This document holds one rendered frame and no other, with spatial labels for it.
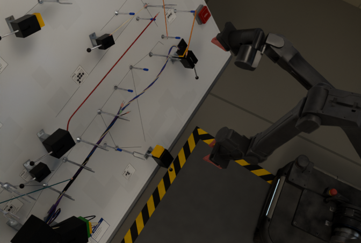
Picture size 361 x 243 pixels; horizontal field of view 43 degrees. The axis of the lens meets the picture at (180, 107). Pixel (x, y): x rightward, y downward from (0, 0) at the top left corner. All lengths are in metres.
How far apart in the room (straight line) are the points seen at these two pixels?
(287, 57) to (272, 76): 1.67
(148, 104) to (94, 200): 0.39
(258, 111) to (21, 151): 1.85
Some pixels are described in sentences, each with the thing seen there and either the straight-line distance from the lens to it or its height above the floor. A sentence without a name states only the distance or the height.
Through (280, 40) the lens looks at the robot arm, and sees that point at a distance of 1.43.
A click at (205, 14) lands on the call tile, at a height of 1.11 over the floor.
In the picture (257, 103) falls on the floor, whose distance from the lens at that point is 2.97.
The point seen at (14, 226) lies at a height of 1.17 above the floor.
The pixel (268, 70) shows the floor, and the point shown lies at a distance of 3.10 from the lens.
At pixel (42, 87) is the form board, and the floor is 1.32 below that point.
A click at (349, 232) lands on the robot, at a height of 0.40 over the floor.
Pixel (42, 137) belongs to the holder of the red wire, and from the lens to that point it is 1.41.
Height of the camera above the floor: 2.58
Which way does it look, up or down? 66 degrees down
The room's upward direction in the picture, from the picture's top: 22 degrees clockwise
